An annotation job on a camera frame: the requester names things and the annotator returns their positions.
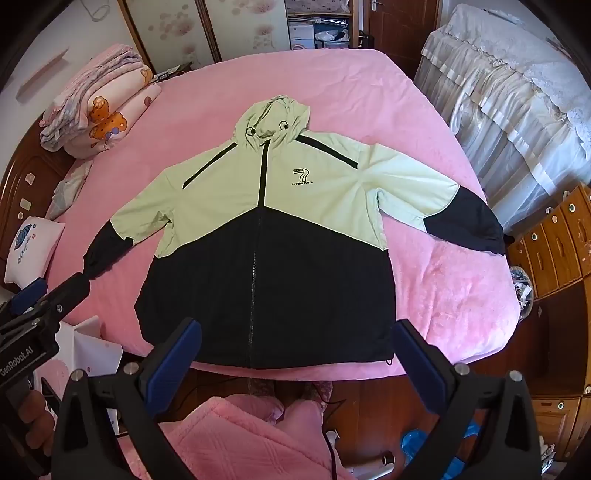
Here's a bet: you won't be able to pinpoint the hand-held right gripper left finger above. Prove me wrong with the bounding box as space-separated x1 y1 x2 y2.
50 318 204 480

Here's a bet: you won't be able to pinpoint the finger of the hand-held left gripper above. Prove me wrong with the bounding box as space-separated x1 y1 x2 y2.
37 272 92 324
8 277 49 317

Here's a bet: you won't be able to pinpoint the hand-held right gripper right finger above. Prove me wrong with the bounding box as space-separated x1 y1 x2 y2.
392 318 543 480

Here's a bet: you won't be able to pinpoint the green and black hooded jacket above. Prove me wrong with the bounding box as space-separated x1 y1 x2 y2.
82 95 515 370

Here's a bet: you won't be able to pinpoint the person's left hand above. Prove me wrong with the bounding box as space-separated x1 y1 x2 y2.
19 394 55 457

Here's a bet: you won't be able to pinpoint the white printed pillow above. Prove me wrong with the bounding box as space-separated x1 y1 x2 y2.
4 216 65 291

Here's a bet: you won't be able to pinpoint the pink fleece bed blanket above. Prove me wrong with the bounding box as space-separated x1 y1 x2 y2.
44 48 532 381

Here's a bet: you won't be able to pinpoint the pale crumpled cloth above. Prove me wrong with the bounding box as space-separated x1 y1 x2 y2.
46 159 95 221

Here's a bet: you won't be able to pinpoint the blue plastic bag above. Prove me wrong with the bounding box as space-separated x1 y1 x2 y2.
399 425 481 480

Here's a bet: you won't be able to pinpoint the person's pink pajama legs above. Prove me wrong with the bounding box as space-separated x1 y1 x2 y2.
124 379 365 480

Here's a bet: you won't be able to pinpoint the wooden headboard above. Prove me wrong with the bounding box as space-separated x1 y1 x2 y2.
0 106 84 259

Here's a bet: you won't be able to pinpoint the patterned bag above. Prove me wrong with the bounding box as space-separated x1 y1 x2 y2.
510 265 535 324

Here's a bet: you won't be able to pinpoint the white plastic tube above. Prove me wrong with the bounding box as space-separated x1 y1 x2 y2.
344 455 398 478

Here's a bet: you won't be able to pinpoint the wooden drawer cabinet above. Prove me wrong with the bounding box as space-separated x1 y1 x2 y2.
508 182 591 462

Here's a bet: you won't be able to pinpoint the folded cartoon bear quilt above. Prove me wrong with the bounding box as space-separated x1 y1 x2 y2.
39 44 162 160

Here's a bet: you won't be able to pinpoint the dark bedside table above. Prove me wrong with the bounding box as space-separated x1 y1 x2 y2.
154 65 192 81

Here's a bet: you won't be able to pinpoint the white lace-covered bed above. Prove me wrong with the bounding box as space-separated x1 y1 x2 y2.
413 4 591 227

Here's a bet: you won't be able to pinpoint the floral wardrobe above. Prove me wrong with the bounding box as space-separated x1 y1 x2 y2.
115 0 291 77

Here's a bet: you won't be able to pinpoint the brown wooden door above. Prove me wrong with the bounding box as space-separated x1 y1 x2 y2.
365 0 441 79

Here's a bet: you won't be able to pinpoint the cluttered wooden shelf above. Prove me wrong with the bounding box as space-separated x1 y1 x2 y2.
284 0 356 49

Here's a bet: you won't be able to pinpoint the wall-mounted wooden bar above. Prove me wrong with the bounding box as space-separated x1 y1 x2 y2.
16 48 70 100

